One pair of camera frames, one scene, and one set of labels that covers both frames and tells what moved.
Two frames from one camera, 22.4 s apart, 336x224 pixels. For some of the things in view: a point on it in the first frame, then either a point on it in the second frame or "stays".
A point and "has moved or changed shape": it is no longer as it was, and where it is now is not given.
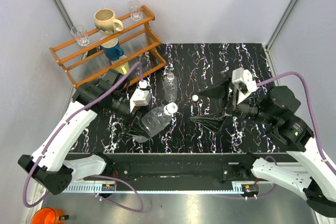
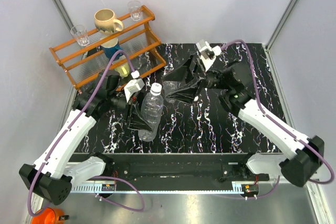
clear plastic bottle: (171, 88) stays
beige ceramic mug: (105, 22) stays
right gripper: (212, 121) -> (184, 73)
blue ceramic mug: (113, 51) stays
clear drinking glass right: (136, 10) stays
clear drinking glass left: (80, 33) stays
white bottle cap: (170, 108) -> (156, 89)
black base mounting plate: (177, 167) stays
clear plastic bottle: (155, 120) has moved or changed shape
